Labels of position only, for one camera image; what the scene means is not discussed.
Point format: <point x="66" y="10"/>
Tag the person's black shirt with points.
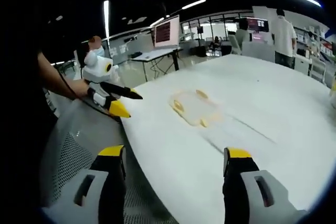
<point x="23" y="103"/>

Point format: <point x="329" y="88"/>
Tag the wall screen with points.
<point x="258" y="24"/>

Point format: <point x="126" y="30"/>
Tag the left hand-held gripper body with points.
<point x="98" y="69"/>

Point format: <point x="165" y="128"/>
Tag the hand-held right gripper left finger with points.
<point x="105" y="192"/>

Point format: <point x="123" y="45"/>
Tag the short ceiling light strip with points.
<point x="193" y="4"/>

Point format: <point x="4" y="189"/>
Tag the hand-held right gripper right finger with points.
<point x="244" y="195"/>

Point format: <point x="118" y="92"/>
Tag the upright light strip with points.
<point x="106" y="18"/>

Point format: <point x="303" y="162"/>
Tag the large computer monitor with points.
<point x="166" y="32"/>

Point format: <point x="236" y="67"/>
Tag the clear tray with yellow clips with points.
<point x="195" y="108"/>

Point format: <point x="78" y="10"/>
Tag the white desk with metal legs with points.
<point x="155" y="55"/>

